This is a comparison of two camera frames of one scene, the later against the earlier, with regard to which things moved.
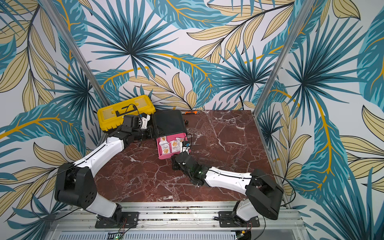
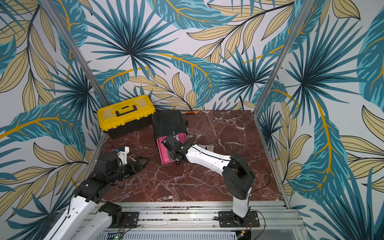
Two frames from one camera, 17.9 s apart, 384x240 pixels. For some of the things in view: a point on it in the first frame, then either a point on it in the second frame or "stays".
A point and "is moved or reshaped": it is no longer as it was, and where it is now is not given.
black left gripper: (151, 134) -> (139, 164)
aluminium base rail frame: (173, 221) stays
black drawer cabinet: (168, 123) stays
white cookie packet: (181, 140) is moved or reshaped
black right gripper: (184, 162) -> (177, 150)
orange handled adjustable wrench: (194, 112) stays
